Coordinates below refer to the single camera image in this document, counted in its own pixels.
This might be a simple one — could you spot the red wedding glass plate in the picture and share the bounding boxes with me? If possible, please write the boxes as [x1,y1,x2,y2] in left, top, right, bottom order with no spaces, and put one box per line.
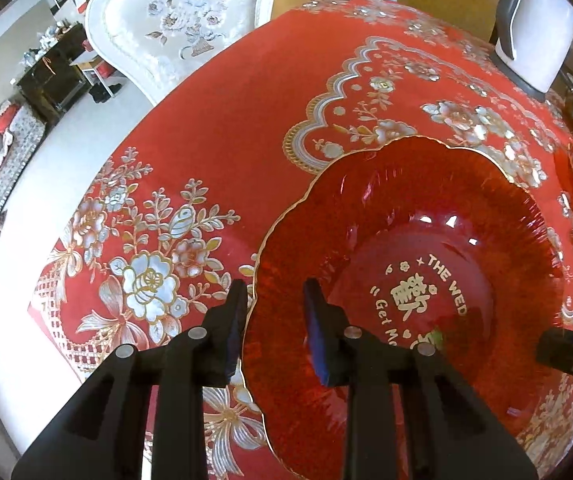
[242,136,563,479]

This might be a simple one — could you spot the red floral tablecloth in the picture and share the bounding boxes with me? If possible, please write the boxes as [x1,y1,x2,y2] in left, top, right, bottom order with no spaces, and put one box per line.
[37,0,573,479]

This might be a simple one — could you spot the white electric kettle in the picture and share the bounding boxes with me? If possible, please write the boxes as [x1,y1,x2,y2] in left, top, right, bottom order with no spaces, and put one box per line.
[491,0,573,102]

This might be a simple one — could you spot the dark wooden side cabinet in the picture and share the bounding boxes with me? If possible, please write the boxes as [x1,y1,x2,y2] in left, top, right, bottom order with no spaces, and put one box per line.
[14,24,90,126]

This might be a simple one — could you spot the white ornate chair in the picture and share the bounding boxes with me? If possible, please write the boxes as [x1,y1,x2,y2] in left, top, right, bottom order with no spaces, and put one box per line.
[85,0,274,105]

